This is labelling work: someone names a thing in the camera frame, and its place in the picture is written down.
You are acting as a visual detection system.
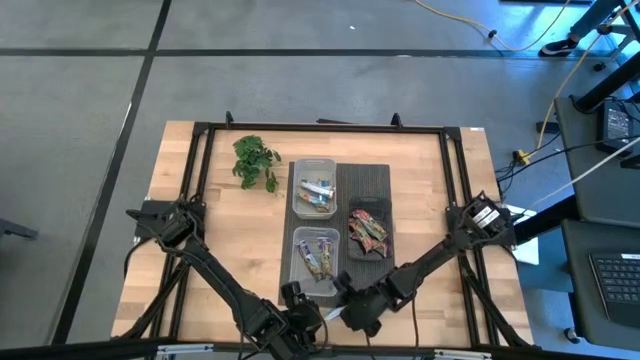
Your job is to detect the snack packets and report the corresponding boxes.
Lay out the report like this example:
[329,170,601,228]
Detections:
[297,238,324,282]

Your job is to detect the oatmeal raisin granola bar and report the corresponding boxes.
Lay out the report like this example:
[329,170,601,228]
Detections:
[316,237,336,279]

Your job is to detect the white blue granola bar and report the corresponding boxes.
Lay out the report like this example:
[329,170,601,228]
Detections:
[298,178,336,200]
[295,191,332,215]

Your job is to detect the clear plastic bin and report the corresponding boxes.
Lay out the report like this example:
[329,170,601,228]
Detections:
[291,158,339,221]
[288,225,342,298]

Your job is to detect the smoky grey plastic bin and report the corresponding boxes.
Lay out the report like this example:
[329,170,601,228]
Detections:
[346,196,394,262]

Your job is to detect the dark woven placemat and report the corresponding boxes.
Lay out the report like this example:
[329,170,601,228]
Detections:
[278,162,394,309]

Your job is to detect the green artificial plant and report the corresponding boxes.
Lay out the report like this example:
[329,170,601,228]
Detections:
[231,133,283,195]

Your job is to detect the black desk leg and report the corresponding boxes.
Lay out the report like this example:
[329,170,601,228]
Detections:
[572,49,640,114]
[513,193,576,246]

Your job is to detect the black overhead beam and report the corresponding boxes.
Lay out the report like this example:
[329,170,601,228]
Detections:
[0,335,640,360]

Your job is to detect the grey office desk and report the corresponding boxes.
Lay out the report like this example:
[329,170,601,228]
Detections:
[559,218,640,347]
[553,95,640,230]

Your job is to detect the black computer keyboard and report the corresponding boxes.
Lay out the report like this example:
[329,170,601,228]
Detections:
[588,252,640,327]

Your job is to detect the dark chair base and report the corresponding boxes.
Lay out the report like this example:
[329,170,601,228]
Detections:
[0,217,40,242]

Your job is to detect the person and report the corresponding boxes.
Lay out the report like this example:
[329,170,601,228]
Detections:
[538,0,629,58]

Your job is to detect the metal chair base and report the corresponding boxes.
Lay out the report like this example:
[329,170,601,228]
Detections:
[592,0,640,71]

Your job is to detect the black metal table frame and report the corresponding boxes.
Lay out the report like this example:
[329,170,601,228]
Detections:
[119,110,536,360]

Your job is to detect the black floor cables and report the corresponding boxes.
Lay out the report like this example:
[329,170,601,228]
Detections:
[494,139,601,184]

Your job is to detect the white cable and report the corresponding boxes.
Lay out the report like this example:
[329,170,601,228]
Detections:
[529,148,640,209]

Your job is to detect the yellow hanging cord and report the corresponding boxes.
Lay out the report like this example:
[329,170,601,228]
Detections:
[519,2,640,164]

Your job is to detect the yellow floor cable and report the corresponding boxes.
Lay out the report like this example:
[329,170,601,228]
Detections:
[413,0,572,54]

